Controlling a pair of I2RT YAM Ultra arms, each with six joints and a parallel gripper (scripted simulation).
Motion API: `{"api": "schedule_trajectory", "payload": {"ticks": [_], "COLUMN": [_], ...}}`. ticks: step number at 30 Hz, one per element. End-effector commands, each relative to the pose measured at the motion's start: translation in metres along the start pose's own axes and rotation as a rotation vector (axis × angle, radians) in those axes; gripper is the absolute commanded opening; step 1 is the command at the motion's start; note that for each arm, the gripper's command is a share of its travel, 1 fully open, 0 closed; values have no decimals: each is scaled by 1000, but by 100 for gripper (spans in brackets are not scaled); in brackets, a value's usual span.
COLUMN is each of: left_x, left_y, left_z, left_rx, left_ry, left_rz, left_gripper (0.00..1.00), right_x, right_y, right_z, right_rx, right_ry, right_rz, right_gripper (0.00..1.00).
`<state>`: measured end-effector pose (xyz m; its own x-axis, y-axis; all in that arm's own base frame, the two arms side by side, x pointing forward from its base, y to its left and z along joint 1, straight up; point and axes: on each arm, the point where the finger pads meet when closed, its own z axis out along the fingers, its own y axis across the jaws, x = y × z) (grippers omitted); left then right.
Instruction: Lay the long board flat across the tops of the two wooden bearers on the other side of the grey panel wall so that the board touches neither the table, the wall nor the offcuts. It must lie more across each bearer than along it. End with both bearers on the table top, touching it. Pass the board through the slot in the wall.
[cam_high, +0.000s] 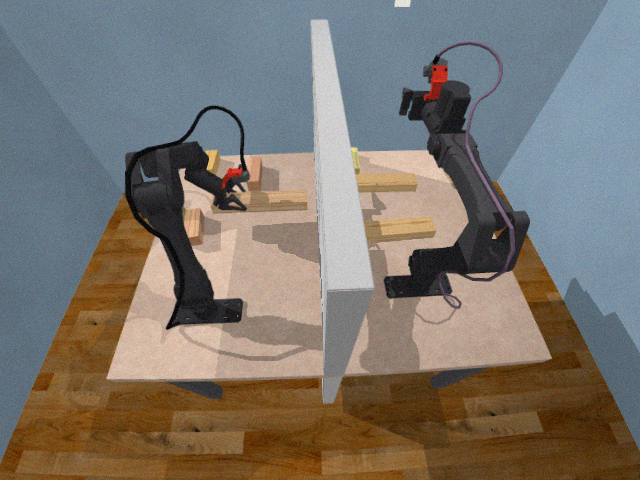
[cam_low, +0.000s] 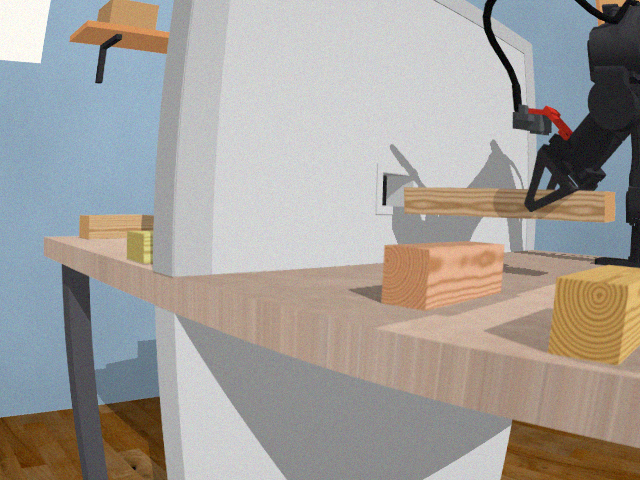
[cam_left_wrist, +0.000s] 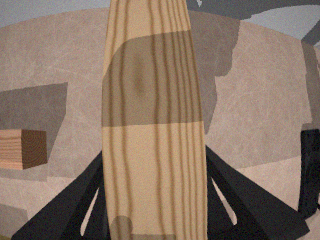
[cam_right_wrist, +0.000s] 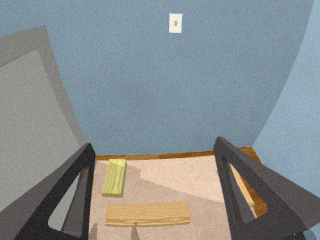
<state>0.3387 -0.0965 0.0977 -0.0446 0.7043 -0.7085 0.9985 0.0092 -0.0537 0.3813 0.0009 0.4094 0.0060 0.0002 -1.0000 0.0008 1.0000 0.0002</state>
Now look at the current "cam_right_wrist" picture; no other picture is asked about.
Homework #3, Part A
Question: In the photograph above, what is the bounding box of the yellow wooden block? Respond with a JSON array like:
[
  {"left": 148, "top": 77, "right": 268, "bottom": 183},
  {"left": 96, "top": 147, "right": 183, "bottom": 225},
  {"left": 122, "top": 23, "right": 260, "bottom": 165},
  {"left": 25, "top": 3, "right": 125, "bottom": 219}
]
[{"left": 102, "top": 159, "right": 127, "bottom": 198}]

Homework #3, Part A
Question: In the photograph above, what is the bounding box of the grey panel wall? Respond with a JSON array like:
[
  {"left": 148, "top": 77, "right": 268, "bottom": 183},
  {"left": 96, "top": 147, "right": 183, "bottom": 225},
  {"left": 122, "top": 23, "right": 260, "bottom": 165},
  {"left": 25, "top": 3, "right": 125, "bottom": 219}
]
[{"left": 0, "top": 25, "right": 88, "bottom": 231}]

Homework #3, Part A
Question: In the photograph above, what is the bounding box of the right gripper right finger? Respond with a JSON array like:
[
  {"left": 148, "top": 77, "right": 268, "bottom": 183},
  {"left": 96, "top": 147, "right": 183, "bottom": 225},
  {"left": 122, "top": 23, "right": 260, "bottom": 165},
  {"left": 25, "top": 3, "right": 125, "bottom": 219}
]
[{"left": 213, "top": 136, "right": 320, "bottom": 240}]

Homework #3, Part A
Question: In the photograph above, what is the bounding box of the light wooden board piece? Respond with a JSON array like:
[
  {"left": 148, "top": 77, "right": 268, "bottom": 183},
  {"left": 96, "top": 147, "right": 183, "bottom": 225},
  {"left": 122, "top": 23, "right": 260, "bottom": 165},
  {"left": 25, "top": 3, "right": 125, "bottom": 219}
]
[{"left": 230, "top": 164, "right": 254, "bottom": 207}]

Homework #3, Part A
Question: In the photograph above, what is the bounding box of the light wooden block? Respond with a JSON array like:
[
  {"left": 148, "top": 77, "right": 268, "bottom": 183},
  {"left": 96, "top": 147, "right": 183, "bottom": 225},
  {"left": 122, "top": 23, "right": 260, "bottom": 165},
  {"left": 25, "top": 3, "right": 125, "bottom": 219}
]
[{"left": 105, "top": 201, "right": 191, "bottom": 227}]

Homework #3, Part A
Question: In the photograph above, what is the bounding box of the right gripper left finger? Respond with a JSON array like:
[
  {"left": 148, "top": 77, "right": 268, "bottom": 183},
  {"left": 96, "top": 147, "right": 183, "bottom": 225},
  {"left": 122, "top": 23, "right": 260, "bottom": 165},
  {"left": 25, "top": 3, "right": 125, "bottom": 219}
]
[{"left": 0, "top": 143, "right": 96, "bottom": 240}]

